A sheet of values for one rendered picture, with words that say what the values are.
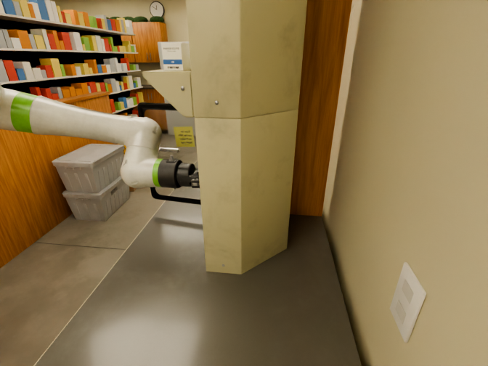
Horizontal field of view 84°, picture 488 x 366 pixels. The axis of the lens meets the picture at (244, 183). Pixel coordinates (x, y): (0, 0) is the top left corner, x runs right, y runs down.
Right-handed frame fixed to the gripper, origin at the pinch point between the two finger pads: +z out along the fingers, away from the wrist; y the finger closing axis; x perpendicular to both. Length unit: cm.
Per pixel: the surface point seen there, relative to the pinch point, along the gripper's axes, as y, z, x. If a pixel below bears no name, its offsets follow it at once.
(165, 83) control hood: -14.2, -16.3, -28.7
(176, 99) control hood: -14.1, -13.9, -25.3
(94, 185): 138, -164, 80
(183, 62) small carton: -8.3, -13.7, -32.8
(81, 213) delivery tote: 137, -186, 113
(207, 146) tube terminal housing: -14.1, -7.3, -14.3
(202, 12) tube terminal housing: -13.9, -6.9, -42.2
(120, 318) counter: -33, -27, 26
